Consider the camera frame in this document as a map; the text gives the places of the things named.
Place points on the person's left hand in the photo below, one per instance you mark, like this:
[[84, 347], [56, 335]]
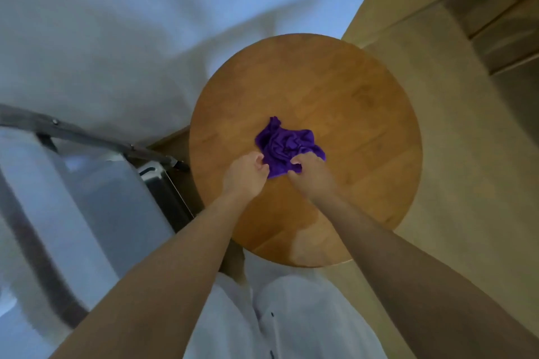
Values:
[[244, 178]]

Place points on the person's right hand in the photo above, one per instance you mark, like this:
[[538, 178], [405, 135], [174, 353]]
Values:
[[313, 178]]

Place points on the purple cleaning cloth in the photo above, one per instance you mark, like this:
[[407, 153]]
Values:
[[286, 144]]

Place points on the steel three-tier cart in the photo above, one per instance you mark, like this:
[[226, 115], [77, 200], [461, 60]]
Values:
[[63, 211]]

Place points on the person's right forearm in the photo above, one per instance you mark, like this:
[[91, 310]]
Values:
[[421, 283]]

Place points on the person's left forearm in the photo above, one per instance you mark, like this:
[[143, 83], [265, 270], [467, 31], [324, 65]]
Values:
[[160, 283]]

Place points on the person's white garment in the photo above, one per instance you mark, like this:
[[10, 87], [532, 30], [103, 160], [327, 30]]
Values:
[[316, 321]]

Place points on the round wooden side table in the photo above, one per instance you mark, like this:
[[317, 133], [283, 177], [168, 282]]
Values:
[[337, 89]]

